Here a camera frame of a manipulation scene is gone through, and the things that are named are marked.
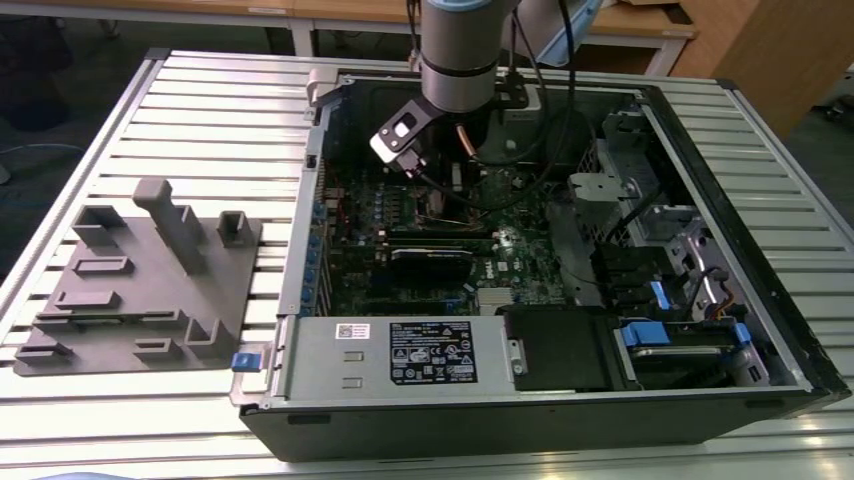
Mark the silver CPU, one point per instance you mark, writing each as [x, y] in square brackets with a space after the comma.
[436, 202]

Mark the CPU socket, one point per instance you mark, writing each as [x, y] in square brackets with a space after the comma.
[417, 220]

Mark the black RAM slot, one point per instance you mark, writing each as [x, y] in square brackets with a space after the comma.
[441, 231]
[441, 242]

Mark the green motherboard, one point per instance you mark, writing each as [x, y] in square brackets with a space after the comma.
[528, 250]

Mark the black graphics card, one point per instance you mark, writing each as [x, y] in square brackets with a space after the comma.
[430, 270]

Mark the silver chipset heatsink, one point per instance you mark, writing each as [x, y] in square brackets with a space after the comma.
[496, 296]

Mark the silver drive cage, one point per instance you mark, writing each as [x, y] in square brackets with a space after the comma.
[695, 245]

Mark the blue plastic tab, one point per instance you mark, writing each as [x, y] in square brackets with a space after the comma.
[659, 295]

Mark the black plastic shroud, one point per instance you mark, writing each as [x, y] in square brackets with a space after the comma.
[561, 350]

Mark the grey power supply unit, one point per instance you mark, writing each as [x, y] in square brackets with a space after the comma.
[314, 350]

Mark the blue disk carrier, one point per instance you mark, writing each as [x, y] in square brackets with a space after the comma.
[644, 334]

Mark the blue case latch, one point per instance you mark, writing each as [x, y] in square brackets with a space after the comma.
[246, 362]

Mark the black PC case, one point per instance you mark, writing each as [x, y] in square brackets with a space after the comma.
[468, 430]

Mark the grey parts rack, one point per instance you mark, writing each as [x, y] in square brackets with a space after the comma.
[154, 300]

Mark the wooden cabinet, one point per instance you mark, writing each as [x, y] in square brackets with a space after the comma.
[788, 50]

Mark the office chair base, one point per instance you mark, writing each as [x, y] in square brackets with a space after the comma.
[843, 107]

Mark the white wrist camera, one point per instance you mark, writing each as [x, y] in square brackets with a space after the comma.
[397, 132]

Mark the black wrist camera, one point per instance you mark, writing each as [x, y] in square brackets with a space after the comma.
[517, 95]

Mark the silver metal bracket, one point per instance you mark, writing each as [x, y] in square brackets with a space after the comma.
[594, 192]

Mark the wooden desk white frame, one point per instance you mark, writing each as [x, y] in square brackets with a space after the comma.
[167, 14]
[641, 30]

